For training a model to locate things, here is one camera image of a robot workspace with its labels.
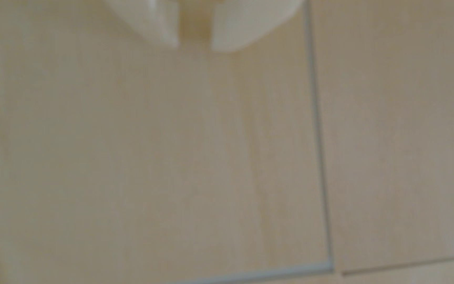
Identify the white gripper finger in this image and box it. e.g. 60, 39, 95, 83
100, 0, 181, 49
210, 0, 306, 53

